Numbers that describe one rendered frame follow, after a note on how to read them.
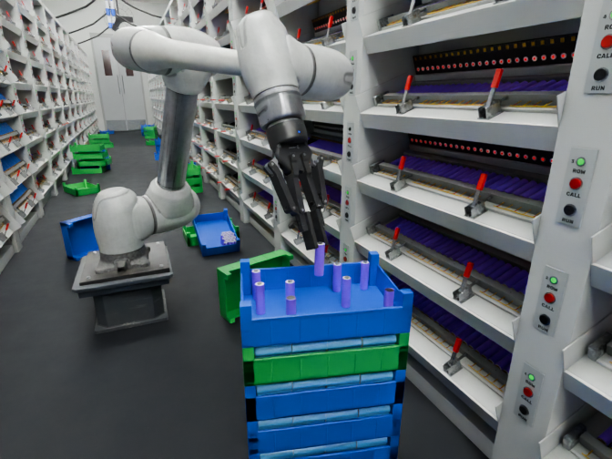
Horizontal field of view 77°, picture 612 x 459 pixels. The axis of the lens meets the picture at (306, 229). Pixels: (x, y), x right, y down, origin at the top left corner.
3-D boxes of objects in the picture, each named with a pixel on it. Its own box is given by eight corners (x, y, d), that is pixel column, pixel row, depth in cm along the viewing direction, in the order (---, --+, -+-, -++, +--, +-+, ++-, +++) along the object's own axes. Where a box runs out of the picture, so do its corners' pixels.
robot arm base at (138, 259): (93, 280, 132) (89, 264, 130) (100, 255, 152) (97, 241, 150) (149, 270, 138) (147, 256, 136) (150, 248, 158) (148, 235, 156)
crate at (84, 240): (67, 259, 203) (76, 261, 200) (59, 221, 197) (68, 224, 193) (117, 240, 228) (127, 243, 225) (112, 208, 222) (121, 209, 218)
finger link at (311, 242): (309, 210, 71) (306, 211, 71) (319, 248, 71) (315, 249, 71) (300, 214, 74) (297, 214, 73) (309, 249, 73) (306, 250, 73)
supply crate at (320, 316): (241, 349, 65) (239, 307, 63) (241, 292, 84) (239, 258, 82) (410, 332, 70) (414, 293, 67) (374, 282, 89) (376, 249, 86)
